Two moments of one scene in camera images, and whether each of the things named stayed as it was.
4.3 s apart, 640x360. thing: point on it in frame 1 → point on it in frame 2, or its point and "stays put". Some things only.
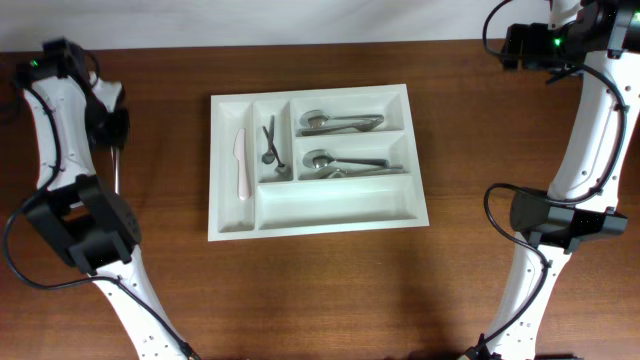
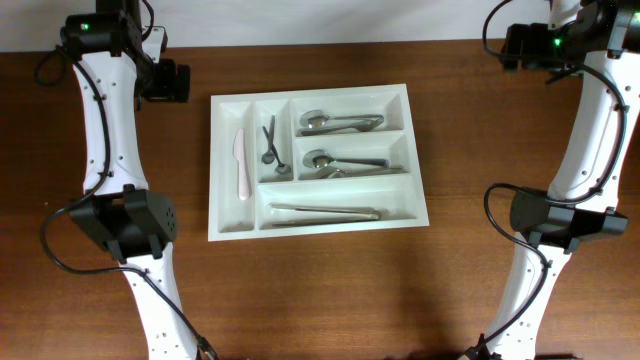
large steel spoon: [320, 159] stays put
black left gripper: [118, 133] → [168, 89]
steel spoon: [317, 118] stays put
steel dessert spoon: [281, 167] stays put
